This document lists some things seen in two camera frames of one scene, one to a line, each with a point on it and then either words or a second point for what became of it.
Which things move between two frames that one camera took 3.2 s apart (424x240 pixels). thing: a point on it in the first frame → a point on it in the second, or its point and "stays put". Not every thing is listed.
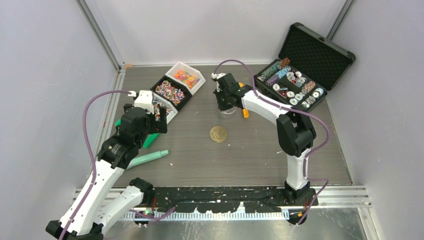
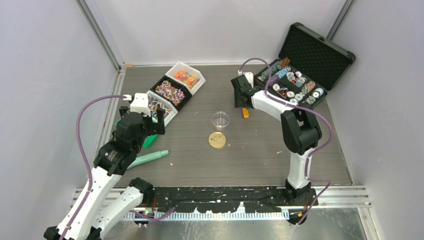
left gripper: x=158 y=126 stays put
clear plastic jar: x=230 y=110 → x=220 y=119
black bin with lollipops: x=173 y=92 stays put
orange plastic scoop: x=245 y=111 stays put
